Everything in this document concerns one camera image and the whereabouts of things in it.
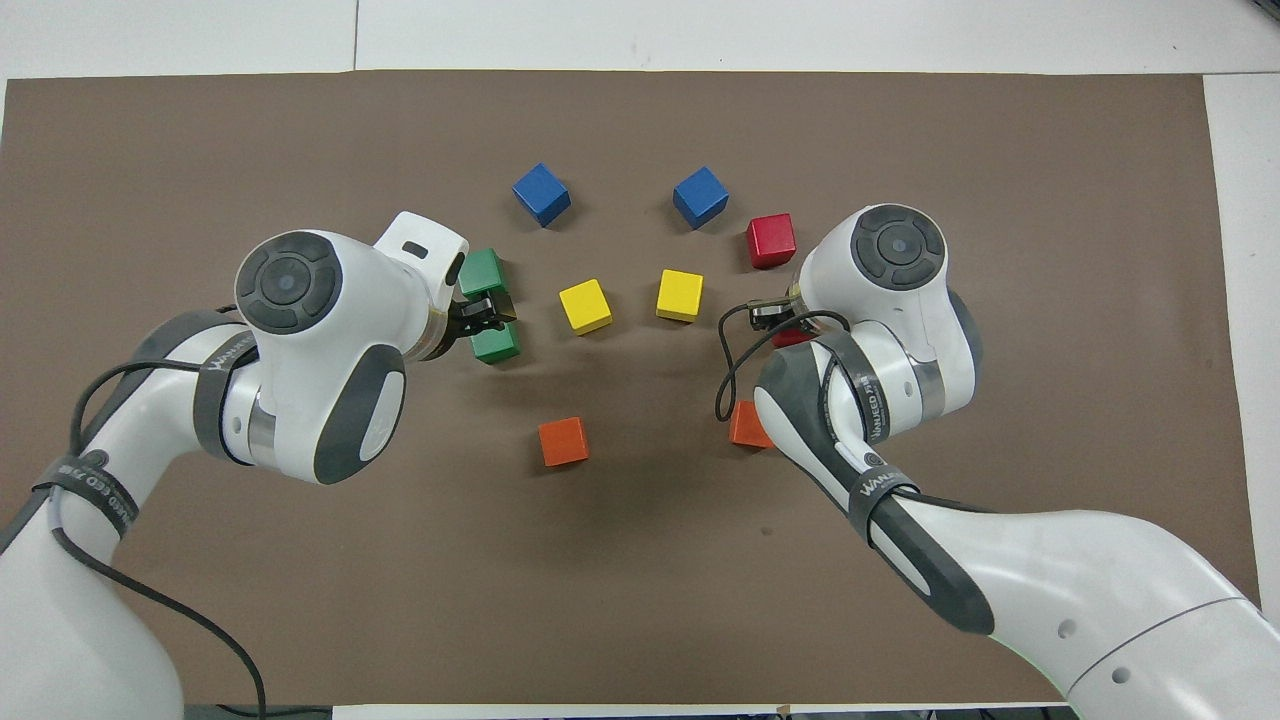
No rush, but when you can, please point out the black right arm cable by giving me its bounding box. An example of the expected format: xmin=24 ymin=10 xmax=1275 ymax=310
xmin=715 ymin=303 xmax=853 ymax=422

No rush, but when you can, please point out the orange wooden cube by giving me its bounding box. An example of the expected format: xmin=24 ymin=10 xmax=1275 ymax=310
xmin=538 ymin=417 xmax=590 ymax=468
xmin=728 ymin=400 xmax=776 ymax=450

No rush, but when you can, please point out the brown table mat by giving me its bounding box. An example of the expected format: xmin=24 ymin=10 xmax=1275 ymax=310
xmin=0 ymin=70 xmax=1261 ymax=706

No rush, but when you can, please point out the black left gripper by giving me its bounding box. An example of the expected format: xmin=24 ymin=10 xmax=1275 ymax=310
xmin=440 ymin=291 xmax=518 ymax=343

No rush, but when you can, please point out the yellow wooden cube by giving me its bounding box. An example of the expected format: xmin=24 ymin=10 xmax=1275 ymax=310
xmin=655 ymin=269 xmax=705 ymax=323
xmin=558 ymin=279 xmax=614 ymax=336

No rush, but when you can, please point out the green wooden cube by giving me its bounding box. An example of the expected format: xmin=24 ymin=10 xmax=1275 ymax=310
xmin=458 ymin=247 xmax=511 ymax=302
xmin=468 ymin=322 xmax=522 ymax=365

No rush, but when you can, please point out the blue wooden cube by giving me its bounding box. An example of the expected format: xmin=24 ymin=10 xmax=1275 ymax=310
xmin=672 ymin=166 xmax=730 ymax=231
xmin=512 ymin=162 xmax=572 ymax=228

